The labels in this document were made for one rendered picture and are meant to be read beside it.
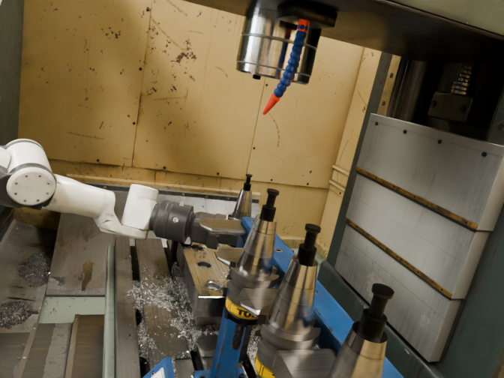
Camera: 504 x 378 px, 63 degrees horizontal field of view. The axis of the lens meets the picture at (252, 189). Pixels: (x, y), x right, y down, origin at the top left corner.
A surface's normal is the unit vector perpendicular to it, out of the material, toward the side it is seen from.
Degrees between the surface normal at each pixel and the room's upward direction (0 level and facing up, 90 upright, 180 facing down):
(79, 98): 90
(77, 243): 24
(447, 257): 91
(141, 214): 66
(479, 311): 90
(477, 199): 90
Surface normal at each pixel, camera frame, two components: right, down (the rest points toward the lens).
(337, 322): 0.19, -0.95
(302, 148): 0.30, 0.31
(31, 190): 0.51, 0.51
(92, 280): 0.30, -0.74
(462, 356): -0.93, -0.10
